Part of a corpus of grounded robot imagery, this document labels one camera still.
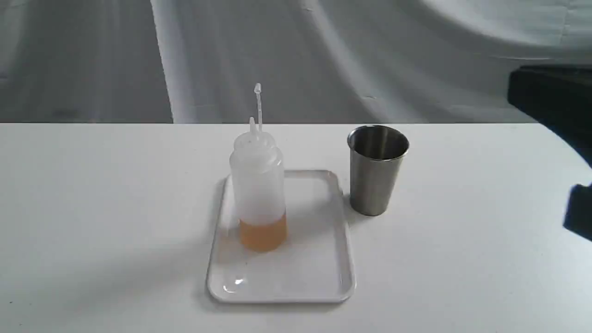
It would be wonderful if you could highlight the stainless steel cup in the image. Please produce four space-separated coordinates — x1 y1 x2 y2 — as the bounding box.
347 125 410 216

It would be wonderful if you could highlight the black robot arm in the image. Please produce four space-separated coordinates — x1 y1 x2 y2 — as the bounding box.
506 65 592 167

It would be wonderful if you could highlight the white rectangular plastic tray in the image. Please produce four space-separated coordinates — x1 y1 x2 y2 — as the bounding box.
206 169 357 304

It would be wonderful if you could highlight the grey fabric backdrop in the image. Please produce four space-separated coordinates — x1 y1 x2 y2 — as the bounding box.
0 0 591 123

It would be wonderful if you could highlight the translucent squeeze bottle amber liquid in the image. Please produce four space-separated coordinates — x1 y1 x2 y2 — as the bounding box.
229 83 288 253

